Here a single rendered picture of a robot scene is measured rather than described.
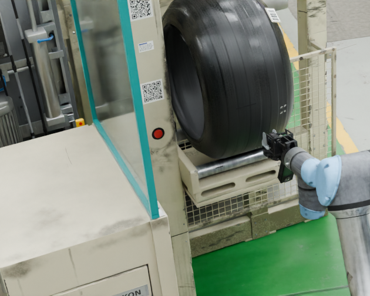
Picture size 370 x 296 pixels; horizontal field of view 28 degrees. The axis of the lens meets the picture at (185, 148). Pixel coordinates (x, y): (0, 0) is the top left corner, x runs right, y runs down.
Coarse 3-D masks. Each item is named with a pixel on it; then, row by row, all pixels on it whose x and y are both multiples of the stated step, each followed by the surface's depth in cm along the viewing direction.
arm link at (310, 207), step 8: (304, 192) 218; (312, 192) 217; (304, 200) 219; (312, 200) 218; (304, 208) 220; (312, 208) 219; (320, 208) 220; (304, 216) 222; (312, 216) 221; (320, 216) 221
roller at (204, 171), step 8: (248, 152) 260; (256, 152) 260; (216, 160) 257; (224, 160) 257; (232, 160) 257; (240, 160) 258; (248, 160) 259; (256, 160) 260; (200, 168) 255; (208, 168) 255; (216, 168) 256; (224, 168) 257; (232, 168) 258; (200, 176) 255
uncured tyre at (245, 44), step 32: (192, 0) 240; (224, 0) 239; (256, 0) 240; (192, 32) 233; (224, 32) 230; (256, 32) 232; (192, 64) 282; (224, 64) 228; (256, 64) 231; (288, 64) 237; (192, 96) 283; (224, 96) 230; (256, 96) 233; (288, 96) 238; (192, 128) 275; (224, 128) 236; (256, 128) 240
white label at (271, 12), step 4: (268, 8) 238; (272, 8) 239; (268, 12) 237; (272, 12) 238; (276, 12) 239; (272, 16) 237; (276, 16) 238; (272, 20) 236; (276, 20) 237; (280, 20) 238
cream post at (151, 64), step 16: (160, 16) 231; (144, 32) 231; (160, 32) 233; (160, 48) 236; (144, 64) 236; (160, 64) 238; (144, 80) 239; (144, 112) 244; (160, 112) 246; (160, 128) 249; (160, 144) 252; (176, 144) 255; (160, 160) 255; (176, 160) 257; (160, 176) 258; (176, 176) 261; (160, 192) 261; (176, 192) 264; (176, 208) 267; (176, 224) 270; (176, 240) 274; (176, 256) 277; (176, 272) 281; (192, 272) 284; (192, 288) 287
